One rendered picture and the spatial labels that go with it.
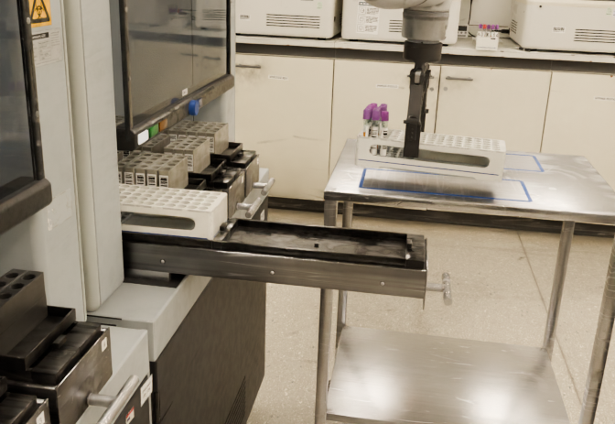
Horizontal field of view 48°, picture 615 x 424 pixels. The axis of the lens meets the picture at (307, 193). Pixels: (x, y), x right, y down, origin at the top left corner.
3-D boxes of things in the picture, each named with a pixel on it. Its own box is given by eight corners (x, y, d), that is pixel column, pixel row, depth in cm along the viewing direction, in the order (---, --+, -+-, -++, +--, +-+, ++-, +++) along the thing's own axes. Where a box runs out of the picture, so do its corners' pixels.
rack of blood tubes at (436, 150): (353, 165, 142) (356, 135, 140) (361, 153, 151) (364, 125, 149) (501, 182, 135) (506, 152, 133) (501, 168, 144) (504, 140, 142)
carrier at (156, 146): (163, 159, 154) (162, 134, 152) (171, 160, 154) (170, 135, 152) (143, 174, 143) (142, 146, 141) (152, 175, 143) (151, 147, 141)
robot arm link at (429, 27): (450, 11, 137) (447, 41, 139) (405, 8, 139) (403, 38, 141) (448, 13, 129) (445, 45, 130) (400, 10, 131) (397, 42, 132)
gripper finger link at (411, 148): (421, 123, 136) (421, 124, 135) (418, 157, 138) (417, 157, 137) (406, 122, 136) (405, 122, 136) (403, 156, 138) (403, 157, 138)
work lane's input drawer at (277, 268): (22, 269, 117) (16, 221, 115) (61, 239, 130) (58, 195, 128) (452, 315, 108) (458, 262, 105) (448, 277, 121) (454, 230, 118)
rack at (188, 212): (43, 231, 117) (40, 196, 115) (71, 211, 126) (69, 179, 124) (212, 246, 113) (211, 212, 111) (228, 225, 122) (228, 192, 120)
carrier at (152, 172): (168, 181, 139) (167, 153, 137) (178, 182, 139) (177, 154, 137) (146, 200, 128) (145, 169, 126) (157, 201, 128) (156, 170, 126)
